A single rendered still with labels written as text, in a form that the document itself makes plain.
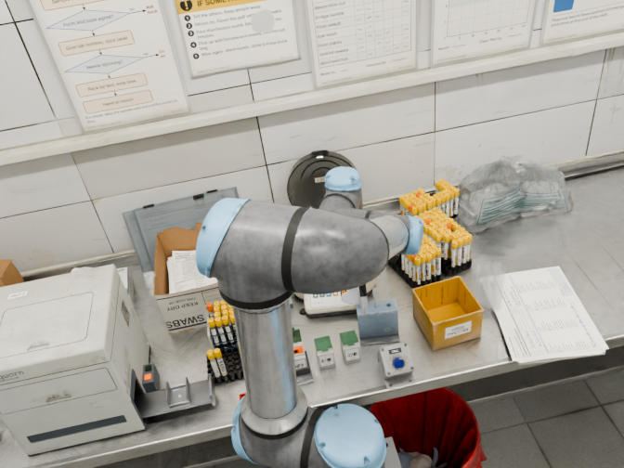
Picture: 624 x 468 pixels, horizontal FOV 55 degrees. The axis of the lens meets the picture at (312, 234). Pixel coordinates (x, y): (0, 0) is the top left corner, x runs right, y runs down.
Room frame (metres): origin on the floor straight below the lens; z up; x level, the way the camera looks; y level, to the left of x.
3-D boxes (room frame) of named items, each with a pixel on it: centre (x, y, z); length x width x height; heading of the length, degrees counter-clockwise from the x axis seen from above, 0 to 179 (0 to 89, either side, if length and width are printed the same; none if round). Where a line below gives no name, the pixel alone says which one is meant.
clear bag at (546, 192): (1.48, -0.73, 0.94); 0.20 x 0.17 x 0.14; 78
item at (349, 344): (0.98, -0.05, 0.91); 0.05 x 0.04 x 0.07; 5
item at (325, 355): (0.97, 0.01, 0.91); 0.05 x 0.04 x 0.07; 5
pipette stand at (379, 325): (1.04, -0.13, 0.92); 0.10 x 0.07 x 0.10; 87
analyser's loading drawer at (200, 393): (0.90, 0.39, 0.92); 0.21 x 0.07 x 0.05; 95
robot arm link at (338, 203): (0.94, -0.06, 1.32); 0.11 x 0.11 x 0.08; 66
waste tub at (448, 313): (1.03, -0.31, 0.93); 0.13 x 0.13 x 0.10; 10
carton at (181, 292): (1.30, 0.32, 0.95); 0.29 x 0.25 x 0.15; 5
